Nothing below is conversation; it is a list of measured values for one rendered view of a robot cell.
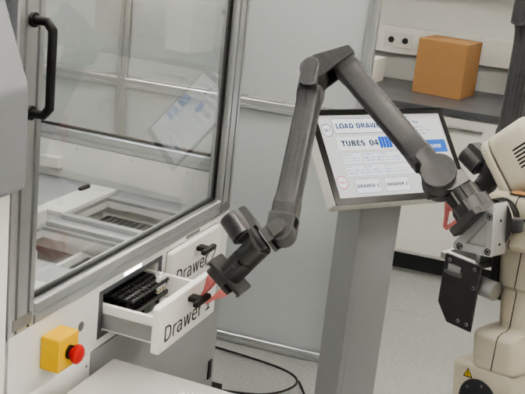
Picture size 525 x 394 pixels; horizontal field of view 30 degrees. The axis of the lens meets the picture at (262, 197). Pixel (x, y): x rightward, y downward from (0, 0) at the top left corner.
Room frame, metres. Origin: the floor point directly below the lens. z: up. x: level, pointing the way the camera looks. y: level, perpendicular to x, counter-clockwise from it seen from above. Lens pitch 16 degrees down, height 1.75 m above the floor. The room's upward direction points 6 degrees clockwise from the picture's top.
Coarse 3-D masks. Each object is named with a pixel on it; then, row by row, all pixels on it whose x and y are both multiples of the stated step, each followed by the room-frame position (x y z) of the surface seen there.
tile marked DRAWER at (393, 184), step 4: (400, 176) 2.89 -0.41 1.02; (404, 176) 2.90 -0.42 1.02; (384, 180) 2.85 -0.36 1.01; (388, 180) 2.86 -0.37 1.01; (392, 180) 2.87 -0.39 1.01; (396, 180) 2.88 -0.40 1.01; (400, 180) 2.88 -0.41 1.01; (404, 180) 2.89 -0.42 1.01; (408, 180) 2.90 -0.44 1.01; (388, 184) 2.85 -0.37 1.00; (392, 184) 2.86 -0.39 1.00; (396, 184) 2.86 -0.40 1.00; (400, 184) 2.87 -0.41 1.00; (404, 184) 2.88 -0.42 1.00; (408, 184) 2.89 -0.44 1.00; (388, 188) 2.84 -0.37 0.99; (392, 188) 2.85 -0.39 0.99; (396, 188) 2.86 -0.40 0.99; (400, 188) 2.86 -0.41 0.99; (404, 188) 2.87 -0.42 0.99; (408, 188) 2.88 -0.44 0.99
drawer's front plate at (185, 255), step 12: (216, 228) 2.49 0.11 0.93; (192, 240) 2.37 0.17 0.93; (204, 240) 2.42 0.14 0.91; (216, 240) 2.50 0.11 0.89; (180, 252) 2.29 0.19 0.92; (192, 252) 2.36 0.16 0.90; (216, 252) 2.51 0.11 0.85; (168, 264) 2.26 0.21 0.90; (180, 264) 2.30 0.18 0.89; (192, 264) 2.36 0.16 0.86; (204, 264) 2.43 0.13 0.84; (180, 276) 2.30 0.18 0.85; (192, 276) 2.37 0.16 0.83
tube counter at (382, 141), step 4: (368, 136) 2.93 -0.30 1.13; (372, 136) 2.93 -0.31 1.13; (376, 136) 2.94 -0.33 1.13; (380, 136) 2.95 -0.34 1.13; (384, 136) 2.96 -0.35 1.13; (368, 140) 2.92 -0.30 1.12; (372, 140) 2.93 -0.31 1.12; (376, 140) 2.93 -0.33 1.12; (380, 140) 2.94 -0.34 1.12; (384, 140) 2.95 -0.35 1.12; (388, 140) 2.96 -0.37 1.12; (372, 144) 2.92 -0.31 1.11; (376, 144) 2.92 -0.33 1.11; (380, 144) 2.93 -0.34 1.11; (384, 144) 2.94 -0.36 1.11; (388, 144) 2.95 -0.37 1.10; (392, 144) 2.96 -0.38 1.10; (372, 148) 2.91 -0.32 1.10; (376, 148) 2.91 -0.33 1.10; (380, 148) 2.92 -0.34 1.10; (384, 148) 2.93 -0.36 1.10; (388, 148) 2.94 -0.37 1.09; (392, 148) 2.95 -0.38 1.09
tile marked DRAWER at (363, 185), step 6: (354, 180) 2.80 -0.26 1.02; (360, 180) 2.81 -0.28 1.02; (366, 180) 2.82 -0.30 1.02; (372, 180) 2.83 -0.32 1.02; (378, 180) 2.84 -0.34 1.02; (360, 186) 2.79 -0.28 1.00; (366, 186) 2.81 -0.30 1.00; (372, 186) 2.82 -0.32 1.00; (378, 186) 2.83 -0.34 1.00; (360, 192) 2.78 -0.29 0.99; (366, 192) 2.79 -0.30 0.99; (372, 192) 2.80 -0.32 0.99
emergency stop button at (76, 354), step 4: (72, 348) 1.77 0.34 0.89; (76, 348) 1.76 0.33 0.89; (80, 348) 1.76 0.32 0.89; (72, 352) 1.75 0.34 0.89; (76, 352) 1.75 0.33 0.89; (80, 352) 1.76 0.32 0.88; (84, 352) 1.78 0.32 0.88; (72, 356) 1.75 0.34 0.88; (76, 356) 1.75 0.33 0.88; (80, 356) 1.76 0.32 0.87; (72, 360) 1.75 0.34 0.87; (76, 360) 1.75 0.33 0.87; (80, 360) 1.76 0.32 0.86
